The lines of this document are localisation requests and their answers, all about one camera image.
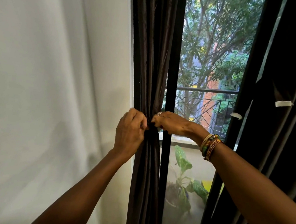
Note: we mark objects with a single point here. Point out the person's right hand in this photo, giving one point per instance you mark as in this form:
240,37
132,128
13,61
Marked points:
173,123

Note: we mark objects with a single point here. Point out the person's left hand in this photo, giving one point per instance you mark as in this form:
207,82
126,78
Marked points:
130,135

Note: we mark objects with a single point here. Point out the dark brown curtain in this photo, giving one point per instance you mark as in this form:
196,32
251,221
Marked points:
151,48
292,67

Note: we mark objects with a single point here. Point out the person's right forearm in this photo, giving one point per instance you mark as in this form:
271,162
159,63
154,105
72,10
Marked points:
261,198

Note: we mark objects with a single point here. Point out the person's left forearm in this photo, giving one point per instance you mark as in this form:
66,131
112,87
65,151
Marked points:
79,202

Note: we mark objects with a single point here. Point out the black metal balcony railing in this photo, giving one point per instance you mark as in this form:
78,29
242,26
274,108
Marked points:
205,107

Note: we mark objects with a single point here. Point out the green leafy potted plant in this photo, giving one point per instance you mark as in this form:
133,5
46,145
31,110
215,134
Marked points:
182,180

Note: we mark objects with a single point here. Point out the yellow flat object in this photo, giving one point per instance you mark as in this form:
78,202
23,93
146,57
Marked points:
208,186

